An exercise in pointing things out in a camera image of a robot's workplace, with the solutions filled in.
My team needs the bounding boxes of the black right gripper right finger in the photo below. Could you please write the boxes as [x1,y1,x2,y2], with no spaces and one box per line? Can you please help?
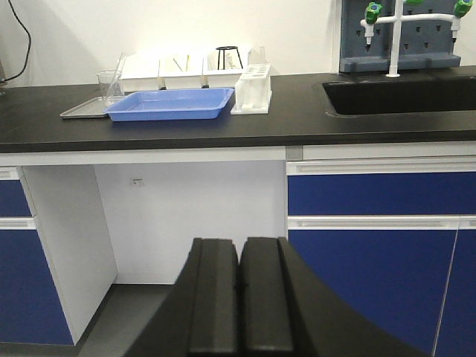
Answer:
[239,237,424,356]

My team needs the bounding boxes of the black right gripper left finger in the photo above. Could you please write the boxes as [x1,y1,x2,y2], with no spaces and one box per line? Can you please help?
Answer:
[126,238,238,356]

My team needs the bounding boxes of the clear glass test tube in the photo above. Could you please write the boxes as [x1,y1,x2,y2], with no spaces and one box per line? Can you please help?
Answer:
[106,52,127,100]

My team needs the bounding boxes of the white test tube rack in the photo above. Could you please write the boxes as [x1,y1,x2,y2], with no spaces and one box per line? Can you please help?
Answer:
[231,64,272,115]

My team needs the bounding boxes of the blue cabinet door lower right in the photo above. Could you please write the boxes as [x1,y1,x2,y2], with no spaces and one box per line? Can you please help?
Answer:
[288,215,475,356]

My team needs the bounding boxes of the blue cabinet left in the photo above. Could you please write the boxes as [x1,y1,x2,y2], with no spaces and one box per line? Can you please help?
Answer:
[1,167,74,345]

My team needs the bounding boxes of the blue cabinet drawer upper right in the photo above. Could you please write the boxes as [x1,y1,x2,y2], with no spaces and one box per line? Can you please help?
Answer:
[286,164,475,216]

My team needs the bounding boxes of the blue plastic tray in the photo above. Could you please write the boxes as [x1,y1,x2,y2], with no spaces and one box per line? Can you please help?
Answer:
[104,88,234,122]

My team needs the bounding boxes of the grey metal tray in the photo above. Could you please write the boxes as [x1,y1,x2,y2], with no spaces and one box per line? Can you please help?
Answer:
[60,97,111,119]

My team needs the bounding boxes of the right white storage bin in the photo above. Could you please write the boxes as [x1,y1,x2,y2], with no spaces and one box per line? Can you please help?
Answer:
[202,47,267,89]

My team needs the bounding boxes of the white storage bin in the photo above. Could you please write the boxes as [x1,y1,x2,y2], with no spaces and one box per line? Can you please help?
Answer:
[202,47,267,89]
[120,54,159,92]
[158,54,204,89]

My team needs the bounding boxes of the middle white storage bin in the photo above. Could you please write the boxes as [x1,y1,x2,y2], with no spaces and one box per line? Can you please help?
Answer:
[158,54,204,89]

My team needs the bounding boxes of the left white storage bin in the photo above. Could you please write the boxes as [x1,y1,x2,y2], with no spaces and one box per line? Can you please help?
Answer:
[120,54,159,92]

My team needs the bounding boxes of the clear glass beaker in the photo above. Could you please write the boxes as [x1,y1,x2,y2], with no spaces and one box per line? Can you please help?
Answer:
[97,70,124,106]

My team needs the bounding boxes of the black metal tripod stand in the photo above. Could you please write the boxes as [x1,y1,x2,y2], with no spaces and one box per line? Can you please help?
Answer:
[216,45,243,70]

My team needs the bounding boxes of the black lab sink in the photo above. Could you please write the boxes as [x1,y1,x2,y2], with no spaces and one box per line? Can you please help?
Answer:
[323,76,475,115]

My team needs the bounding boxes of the grey-blue drying peg board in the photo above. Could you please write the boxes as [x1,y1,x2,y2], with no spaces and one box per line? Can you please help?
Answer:
[339,1,460,73]

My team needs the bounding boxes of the white lab faucet green knobs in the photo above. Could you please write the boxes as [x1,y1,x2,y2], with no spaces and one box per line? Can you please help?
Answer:
[360,0,474,78]

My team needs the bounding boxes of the black cable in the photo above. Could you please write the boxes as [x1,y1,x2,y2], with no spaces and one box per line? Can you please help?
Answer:
[0,0,32,83]

